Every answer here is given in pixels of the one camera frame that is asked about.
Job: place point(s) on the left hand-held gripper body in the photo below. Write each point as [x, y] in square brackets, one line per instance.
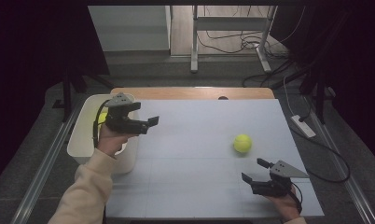
[126, 126]

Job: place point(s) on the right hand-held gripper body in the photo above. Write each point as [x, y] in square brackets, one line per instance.
[274, 186]

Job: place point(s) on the yellow tennis ball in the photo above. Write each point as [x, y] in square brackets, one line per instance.
[242, 143]
[102, 118]

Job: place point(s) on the white plastic bin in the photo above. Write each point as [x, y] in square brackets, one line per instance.
[83, 140]

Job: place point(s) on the person's left hand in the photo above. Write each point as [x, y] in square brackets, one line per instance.
[111, 141]

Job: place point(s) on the person's right hand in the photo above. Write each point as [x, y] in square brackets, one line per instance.
[286, 207]

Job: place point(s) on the wooden table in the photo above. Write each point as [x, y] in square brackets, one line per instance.
[188, 93]

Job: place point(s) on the white power strip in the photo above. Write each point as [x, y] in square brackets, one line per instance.
[303, 126]

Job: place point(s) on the black stand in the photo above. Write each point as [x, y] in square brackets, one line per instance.
[316, 87]
[67, 93]

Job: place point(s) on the white cabinet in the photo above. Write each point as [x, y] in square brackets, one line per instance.
[129, 28]

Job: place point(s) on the dark curtain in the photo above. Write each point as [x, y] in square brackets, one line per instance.
[27, 62]
[356, 62]

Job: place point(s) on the metal floor rail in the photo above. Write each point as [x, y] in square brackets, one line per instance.
[42, 168]
[353, 186]

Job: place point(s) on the white metal desk frame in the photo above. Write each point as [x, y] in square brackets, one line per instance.
[229, 23]

